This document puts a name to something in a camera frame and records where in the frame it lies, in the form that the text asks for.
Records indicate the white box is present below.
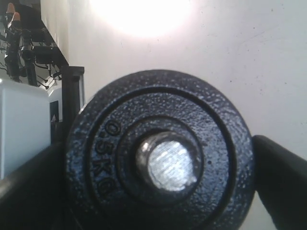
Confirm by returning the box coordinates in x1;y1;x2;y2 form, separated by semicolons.
0;80;62;179

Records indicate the black metal post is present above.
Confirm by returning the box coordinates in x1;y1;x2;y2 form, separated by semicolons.
61;66;85;142

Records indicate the black weight plate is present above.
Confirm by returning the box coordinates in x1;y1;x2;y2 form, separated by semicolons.
65;70;255;230

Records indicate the chrome dumbbell bar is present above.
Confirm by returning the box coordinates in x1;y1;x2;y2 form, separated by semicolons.
135;131;201;193

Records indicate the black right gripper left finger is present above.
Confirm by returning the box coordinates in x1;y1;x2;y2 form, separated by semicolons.
0;143;65;230

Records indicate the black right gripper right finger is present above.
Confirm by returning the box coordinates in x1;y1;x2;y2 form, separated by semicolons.
252;135;307;230

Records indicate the background equipment rack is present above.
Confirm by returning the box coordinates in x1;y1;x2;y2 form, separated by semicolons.
0;0;68;89

